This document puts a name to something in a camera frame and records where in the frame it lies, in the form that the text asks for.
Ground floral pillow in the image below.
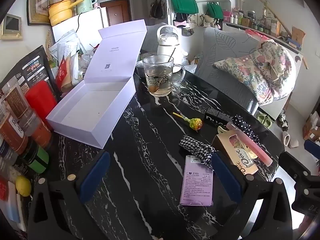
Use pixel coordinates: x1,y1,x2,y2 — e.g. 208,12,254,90
213,40,297,105

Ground brown hanging bag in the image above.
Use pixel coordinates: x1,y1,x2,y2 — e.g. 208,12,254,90
149,0,166,19

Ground small orange powder jar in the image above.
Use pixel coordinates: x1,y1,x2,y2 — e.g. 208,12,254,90
30,122,53,148

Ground pink plastic item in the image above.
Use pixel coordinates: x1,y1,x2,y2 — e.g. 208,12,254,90
245,29,270,40

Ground glass mug with tea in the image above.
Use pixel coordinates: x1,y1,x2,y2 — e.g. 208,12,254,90
142,54,186,97

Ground tall brown label jar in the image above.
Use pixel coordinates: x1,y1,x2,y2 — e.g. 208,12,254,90
1,76,42,130

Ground green lollipop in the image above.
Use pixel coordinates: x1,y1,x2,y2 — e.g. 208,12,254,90
172,112,203,132

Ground polka dot scrunchie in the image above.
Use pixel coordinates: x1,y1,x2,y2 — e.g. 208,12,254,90
231,115,263,147

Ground metal spoon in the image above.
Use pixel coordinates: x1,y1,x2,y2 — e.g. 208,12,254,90
149,48,176,93

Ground wide green tote bag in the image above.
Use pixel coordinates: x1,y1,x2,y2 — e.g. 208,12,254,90
170,0,199,14

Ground white gift box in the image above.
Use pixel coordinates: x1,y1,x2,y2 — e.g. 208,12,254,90
46,19,148,149

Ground wall intercom panel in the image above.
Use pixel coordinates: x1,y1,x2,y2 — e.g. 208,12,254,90
0,14,23,40

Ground brown door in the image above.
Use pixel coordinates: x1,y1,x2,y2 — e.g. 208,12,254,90
100,0,132,27

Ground pink lip gloss tube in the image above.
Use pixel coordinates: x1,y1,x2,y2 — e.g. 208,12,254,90
226,122,273,165

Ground yellow lemon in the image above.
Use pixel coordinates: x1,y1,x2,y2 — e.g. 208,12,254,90
15,175,32,197

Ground white refrigerator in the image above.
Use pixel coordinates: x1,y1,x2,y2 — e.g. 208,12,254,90
51,6,110,43

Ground white slippers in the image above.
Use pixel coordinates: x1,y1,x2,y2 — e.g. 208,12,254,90
282,131,299,148

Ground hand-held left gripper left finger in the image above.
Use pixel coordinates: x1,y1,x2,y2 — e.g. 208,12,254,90
27,151,111,240

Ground black cosmetic box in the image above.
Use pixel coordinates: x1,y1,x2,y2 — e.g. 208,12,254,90
203,107,234,128

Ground pile of paper bags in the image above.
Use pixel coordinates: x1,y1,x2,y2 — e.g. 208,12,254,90
49,29,87,85

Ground purple cardboard box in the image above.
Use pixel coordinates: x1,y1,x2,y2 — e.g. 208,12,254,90
179,155,214,206

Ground green electric kettle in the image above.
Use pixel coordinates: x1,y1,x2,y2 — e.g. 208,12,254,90
76,0,97,15

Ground framed picture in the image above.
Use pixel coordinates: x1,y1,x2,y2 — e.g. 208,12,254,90
27,0,52,26

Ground black power cable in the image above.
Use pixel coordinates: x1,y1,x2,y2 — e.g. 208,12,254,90
75,12,97,33

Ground white water bottle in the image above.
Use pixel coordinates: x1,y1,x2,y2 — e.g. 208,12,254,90
156,25,188,57

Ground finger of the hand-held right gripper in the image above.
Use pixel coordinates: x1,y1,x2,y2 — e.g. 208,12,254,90
278,152,312,180
304,139,320,160

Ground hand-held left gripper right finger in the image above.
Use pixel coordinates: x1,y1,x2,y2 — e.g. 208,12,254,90
211,152,300,240

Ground red canister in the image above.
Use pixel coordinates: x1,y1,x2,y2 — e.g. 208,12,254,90
25,80,58,128

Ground gold chocolate box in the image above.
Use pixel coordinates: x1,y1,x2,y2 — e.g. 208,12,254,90
211,131,259,176

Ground green banded black jar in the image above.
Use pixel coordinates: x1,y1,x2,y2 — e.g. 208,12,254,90
27,146,49,174

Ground black oatmeal bag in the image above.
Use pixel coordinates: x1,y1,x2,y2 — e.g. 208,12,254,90
0,45,62,103

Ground green slippers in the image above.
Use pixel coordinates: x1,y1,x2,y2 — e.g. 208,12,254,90
257,112,272,128

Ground yellow cooking pot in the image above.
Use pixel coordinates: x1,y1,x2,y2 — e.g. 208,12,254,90
48,0,83,27

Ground checkered scrunchie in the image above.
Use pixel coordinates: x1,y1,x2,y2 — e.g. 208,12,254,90
179,135,217,167

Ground large orange powder jar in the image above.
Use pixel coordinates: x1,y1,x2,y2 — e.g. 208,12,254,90
0,110,29,155

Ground small green tote bag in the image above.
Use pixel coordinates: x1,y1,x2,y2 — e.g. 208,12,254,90
206,2,224,20

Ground red snack packet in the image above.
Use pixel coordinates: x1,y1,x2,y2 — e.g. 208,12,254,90
55,55,75,90

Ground shelf of bottles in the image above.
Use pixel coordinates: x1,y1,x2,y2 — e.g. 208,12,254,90
222,9,304,53

